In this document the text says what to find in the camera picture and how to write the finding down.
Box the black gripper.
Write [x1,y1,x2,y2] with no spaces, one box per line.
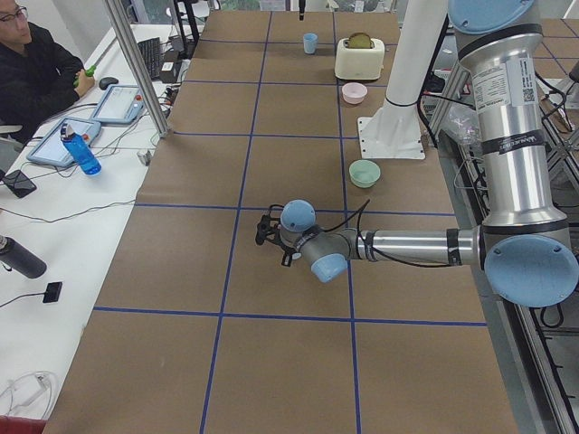
[255,205,300,266]

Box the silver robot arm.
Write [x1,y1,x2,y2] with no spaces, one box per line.
[255,1,578,307]

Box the brown toast slice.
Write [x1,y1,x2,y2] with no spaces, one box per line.
[347,32,373,50]

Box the cream white toaster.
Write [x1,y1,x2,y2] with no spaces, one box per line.
[334,38,385,81]

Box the pink plastic bowl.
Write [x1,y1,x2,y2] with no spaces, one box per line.
[341,82,367,105]

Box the green plastic bowl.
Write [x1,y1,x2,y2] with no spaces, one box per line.
[348,159,381,189]

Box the black keyboard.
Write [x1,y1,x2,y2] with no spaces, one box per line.
[137,37,162,80]

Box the far teach pendant tablet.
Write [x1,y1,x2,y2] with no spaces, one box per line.
[90,84,144,125]

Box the teach pendant tablet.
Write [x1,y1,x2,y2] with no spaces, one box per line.
[26,117,101,168]
[90,84,144,125]

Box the blue water bottle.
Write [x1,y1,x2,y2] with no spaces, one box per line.
[60,122,101,175]

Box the clear plastic bag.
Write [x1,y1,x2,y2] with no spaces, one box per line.
[442,104,480,146]

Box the black computer mouse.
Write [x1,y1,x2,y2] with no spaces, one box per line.
[99,77,119,90]

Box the small black square device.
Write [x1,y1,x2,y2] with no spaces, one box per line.
[43,281,62,304]

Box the near teach pendant tablet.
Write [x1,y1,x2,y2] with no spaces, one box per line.
[26,117,101,168]

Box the dark grey thermos bottle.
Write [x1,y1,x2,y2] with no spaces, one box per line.
[1,236,47,278]

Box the black smartphone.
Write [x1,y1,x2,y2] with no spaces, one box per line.
[2,169,37,199]

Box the seated person black jacket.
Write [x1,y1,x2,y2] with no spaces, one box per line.
[1,1,95,145]

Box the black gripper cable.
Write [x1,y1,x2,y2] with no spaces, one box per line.
[316,198,453,269]

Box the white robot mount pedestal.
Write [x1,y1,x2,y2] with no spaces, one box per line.
[357,0,448,160]

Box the aluminium frame post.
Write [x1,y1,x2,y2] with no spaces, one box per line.
[103,0,169,138]

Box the white charger with cable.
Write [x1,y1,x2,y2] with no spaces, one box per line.
[1,371,59,420]

